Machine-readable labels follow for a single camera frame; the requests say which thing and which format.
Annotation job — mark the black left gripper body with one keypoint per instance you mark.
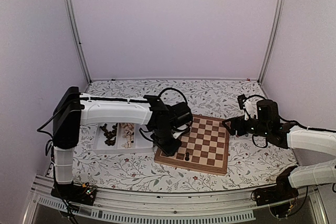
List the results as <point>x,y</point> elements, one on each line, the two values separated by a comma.
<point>163,140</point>

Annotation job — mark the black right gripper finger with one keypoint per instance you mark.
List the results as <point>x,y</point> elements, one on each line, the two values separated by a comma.
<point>234,121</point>
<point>230,129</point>

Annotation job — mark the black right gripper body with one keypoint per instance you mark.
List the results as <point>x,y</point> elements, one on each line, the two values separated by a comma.
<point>242,131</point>

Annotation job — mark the white plastic compartment tray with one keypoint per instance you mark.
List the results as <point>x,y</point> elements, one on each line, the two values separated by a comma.
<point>120,138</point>

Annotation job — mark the wooden chess board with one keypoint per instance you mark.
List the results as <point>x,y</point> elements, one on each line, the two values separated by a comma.
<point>207,142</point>

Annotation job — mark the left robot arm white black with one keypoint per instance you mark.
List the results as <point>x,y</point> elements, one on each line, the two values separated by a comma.
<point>154,123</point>

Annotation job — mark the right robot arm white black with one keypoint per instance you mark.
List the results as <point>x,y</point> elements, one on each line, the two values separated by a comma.
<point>263,120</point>

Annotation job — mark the pile of light chess pieces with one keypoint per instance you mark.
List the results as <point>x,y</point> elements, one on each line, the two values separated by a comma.
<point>127,131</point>

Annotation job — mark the pile of dark chess pieces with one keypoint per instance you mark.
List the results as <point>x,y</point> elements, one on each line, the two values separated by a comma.
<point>110,135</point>

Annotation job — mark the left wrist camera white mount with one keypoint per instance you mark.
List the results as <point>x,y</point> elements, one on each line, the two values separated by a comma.
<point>179,131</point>

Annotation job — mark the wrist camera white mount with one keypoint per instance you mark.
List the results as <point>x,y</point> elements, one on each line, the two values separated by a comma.
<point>246,105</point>
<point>179,131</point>

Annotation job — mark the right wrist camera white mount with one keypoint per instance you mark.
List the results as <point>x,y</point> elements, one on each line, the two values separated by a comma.
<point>246,105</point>

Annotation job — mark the front aluminium rail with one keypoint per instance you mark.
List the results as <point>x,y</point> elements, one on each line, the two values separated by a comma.
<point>231,204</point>

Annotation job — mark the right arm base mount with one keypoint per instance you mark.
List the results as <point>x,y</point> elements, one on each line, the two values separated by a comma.
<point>281,191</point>

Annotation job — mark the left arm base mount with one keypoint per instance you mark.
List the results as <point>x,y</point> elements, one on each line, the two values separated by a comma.
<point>83,194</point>

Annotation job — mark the right aluminium frame post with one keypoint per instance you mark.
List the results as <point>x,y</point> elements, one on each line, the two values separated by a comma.
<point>271,41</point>

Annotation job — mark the aluminium frame post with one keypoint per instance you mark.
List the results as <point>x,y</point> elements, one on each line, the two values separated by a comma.
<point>271,41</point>
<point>77,40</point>

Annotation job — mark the left aluminium frame post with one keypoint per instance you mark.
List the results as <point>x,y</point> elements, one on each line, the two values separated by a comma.
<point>77,40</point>

